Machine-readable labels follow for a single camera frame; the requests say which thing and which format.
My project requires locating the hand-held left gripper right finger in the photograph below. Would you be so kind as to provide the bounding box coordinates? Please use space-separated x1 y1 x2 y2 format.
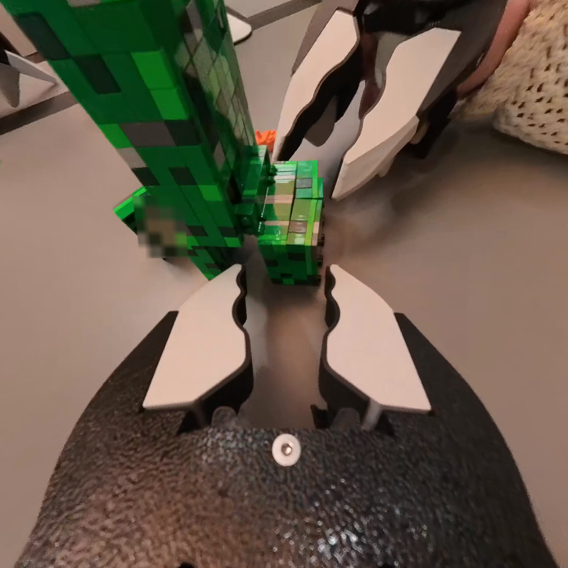
319 265 432 430

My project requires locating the person's right hand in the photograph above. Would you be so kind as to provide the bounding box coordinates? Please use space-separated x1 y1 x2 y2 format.
456 0 532 99

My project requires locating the person's right forearm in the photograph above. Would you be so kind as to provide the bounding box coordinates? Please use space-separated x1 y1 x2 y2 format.
461 0 568 154

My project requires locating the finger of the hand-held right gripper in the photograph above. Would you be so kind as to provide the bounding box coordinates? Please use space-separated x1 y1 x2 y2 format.
330 28 463 202
272 8 362 164

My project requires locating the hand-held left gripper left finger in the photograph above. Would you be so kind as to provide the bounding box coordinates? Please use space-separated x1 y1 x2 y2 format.
143 265 254 429

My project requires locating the white rounded board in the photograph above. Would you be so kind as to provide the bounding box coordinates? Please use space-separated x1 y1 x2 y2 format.
225 0 254 45

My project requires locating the green lego leg block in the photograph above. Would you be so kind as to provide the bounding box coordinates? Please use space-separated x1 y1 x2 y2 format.
257 159 325 286

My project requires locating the green lego creeper figure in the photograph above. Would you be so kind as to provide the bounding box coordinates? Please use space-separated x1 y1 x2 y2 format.
0 0 271 281

